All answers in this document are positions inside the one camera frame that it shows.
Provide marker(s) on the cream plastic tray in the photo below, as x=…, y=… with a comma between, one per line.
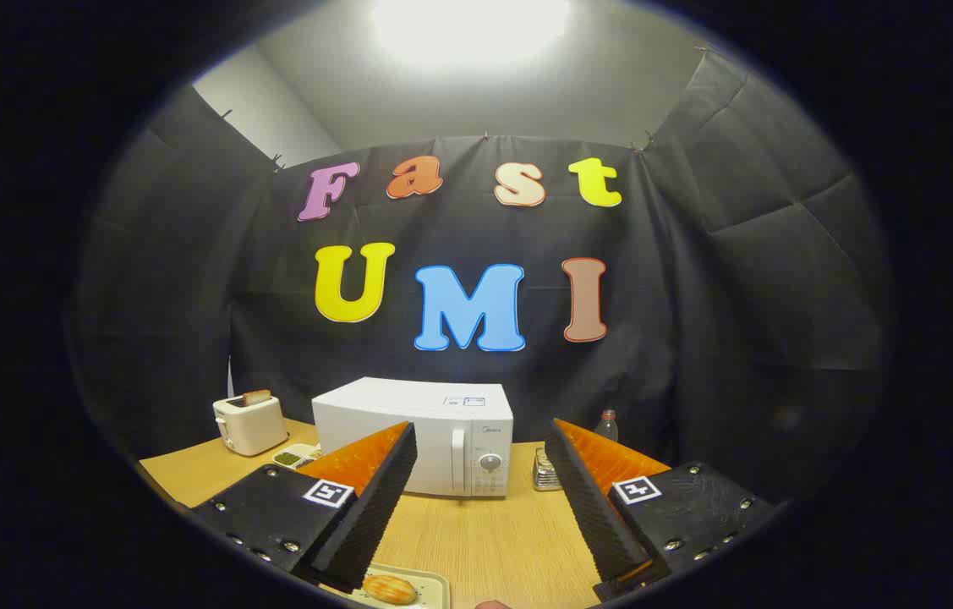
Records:
x=434, y=584

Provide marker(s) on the golden bread roll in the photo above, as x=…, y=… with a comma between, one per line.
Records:
x=390, y=589

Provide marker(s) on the clear plastic water bottle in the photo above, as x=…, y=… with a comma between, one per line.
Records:
x=606, y=427

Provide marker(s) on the toast slice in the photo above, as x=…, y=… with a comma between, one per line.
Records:
x=256, y=397

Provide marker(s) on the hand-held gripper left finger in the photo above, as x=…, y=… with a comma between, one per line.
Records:
x=375, y=516

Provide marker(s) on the white microwave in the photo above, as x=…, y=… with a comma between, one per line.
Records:
x=442, y=423

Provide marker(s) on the white divided bean dish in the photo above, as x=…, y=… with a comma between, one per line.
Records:
x=294, y=457

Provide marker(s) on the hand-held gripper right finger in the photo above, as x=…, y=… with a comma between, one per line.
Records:
x=590, y=507

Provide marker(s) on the white toaster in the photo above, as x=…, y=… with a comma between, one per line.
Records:
x=252, y=427

